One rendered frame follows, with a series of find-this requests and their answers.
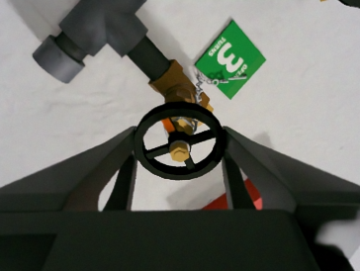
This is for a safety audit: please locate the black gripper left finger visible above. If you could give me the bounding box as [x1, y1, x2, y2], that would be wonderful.
[0, 126, 138, 212]

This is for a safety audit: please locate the green tag with silver chain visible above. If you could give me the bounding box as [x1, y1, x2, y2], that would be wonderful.
[194, 20, 267, 106]

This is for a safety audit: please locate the red block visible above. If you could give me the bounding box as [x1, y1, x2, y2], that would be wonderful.
[201, 178, 261, 210]

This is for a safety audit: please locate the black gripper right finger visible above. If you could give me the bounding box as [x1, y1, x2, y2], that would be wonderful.
[222, 126, 360, 261]

